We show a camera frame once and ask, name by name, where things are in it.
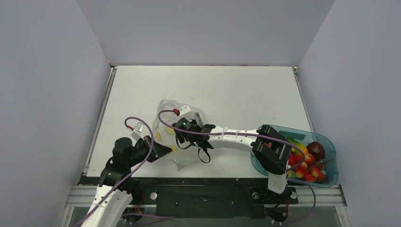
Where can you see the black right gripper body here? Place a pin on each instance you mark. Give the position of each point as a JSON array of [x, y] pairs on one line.
[[180, 135]]

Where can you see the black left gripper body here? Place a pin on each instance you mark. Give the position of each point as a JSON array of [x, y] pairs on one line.
[[139, 154]]

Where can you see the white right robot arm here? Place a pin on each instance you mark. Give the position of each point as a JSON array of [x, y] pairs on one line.
[[270, 148]]

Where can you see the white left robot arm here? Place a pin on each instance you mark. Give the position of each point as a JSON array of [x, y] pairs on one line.
[[117, 188]]

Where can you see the red fake strawberries bunch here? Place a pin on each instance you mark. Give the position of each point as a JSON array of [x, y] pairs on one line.
[[311, 170]]

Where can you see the dark red fake apple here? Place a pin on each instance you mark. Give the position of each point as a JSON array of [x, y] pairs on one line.
[[316, 150]]

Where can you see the teal plastic tray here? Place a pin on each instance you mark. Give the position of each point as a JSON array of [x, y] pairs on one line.
[[305, 137]]

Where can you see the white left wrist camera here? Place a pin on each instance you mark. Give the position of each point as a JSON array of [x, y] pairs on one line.
[[137, 131]]

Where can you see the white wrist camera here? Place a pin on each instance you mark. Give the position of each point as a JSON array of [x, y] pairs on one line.
[[185, 112], [137, 131]]

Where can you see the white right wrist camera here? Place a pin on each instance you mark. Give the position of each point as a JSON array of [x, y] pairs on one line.
[[185, 112]]

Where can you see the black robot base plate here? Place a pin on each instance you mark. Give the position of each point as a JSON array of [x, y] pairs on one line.
[[210, 197]]

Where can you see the aluminium table edge rail left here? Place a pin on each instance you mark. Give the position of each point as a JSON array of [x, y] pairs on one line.
[[99, 118]]

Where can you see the aluminium table edge rail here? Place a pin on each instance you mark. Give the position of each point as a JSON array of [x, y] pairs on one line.
[[294, 69], [99, 118]]

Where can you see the aluminium table edge rail right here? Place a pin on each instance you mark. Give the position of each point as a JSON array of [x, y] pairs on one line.
[[294, 69]]

